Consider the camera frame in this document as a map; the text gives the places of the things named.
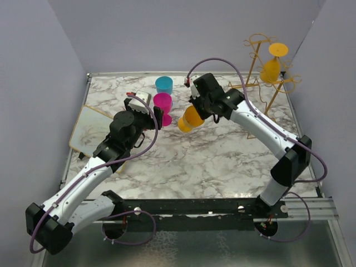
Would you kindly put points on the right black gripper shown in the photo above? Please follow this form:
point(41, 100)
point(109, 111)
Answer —
point(194, 100)

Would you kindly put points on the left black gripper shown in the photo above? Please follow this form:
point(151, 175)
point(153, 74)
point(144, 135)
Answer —
point(151, 123)

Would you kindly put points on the pink plastic wine glass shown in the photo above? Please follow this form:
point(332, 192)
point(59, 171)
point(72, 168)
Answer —
point(164, 102)

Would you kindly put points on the yellow wine glass front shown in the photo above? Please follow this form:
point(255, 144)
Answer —
point(189, 120)

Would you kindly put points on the yellow wine glass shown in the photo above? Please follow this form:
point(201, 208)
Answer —
point(189, 120)
point(271, 69)

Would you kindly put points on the blue plastic wine glass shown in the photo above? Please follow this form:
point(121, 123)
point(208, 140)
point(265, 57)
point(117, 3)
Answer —
point(164, 84)

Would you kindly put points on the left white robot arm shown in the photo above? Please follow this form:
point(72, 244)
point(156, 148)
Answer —
point(53, 223)

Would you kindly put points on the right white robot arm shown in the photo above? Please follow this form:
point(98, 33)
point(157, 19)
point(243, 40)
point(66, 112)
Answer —
point(292, 152)

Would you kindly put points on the yellow wine glass rear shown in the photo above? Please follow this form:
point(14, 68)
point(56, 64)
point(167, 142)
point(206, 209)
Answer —
point(271, 69)

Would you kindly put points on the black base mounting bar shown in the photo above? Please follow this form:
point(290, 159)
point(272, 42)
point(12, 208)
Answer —
point(143, 215)

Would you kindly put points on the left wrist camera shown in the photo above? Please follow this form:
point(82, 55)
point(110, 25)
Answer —
point(139, 101)

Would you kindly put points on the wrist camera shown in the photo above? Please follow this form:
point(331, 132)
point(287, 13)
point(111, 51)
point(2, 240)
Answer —
point(139, 101)
point(189, 81)

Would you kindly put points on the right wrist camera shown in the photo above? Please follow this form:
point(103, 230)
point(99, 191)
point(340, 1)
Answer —
point(189, 81)

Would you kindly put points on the small whiteboard wooden frame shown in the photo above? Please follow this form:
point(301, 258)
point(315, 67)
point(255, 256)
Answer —
point(91, 128)

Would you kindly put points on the gold wire glass rack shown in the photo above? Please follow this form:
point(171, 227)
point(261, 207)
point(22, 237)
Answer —
point(273, 99)

